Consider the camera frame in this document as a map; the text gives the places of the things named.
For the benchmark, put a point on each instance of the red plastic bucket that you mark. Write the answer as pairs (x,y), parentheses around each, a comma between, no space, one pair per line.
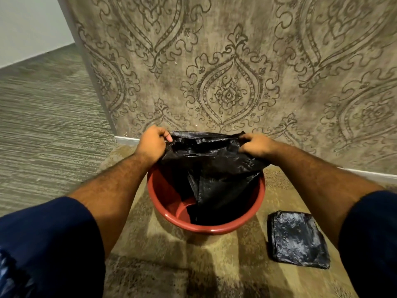
(167,195)

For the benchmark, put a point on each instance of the person's right forearm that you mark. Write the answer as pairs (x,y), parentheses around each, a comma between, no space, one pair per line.
(316,186)

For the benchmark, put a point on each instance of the white baseboard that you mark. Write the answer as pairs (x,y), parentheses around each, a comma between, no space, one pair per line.
(367,175)

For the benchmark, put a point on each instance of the person's left forearm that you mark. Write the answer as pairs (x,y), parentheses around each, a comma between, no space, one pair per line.
(114,189)

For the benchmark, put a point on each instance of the black plastic garbage bag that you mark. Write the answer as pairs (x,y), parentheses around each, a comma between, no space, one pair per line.
(214,173)

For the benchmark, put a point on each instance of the person's left hand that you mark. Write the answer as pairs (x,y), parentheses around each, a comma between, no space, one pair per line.
(150,145)

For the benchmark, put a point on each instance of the navy blue shirt sleeve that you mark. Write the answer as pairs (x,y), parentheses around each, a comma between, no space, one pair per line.
(370,245)
(49,248)

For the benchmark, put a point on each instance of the person's right hand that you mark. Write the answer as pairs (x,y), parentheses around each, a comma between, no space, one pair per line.
(260,146)

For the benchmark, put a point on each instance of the person's left thumb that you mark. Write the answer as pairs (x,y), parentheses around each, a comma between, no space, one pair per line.
(167,137)

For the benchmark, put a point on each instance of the person's right fingers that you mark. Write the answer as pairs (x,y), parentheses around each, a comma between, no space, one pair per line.
(246,137)

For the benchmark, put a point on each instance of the folded black garbage bag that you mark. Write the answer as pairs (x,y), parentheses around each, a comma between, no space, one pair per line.
(297,240)

